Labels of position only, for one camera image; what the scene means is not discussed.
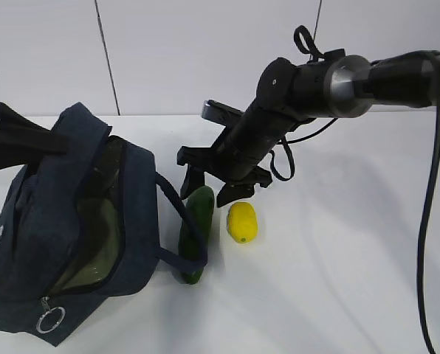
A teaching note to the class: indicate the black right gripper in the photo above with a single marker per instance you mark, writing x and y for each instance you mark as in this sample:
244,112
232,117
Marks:
238,171

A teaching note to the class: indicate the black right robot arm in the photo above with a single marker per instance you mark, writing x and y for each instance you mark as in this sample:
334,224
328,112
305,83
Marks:
288,96

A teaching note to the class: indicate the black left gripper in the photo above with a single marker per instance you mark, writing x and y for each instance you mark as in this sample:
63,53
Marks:
24,142

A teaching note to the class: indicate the yellow lemon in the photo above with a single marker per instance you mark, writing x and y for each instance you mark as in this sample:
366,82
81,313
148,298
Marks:
242,223

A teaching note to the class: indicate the glass container with green lid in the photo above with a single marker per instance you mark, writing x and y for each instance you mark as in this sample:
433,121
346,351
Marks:
99,244

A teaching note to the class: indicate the green cucumber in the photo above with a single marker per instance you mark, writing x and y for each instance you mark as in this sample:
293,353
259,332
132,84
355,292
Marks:
200,205

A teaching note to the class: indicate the dark blue fabric lunch bag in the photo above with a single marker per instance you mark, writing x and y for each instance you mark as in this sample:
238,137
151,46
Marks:
40,231

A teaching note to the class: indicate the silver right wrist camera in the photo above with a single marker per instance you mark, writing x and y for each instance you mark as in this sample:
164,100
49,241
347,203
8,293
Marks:
220,113

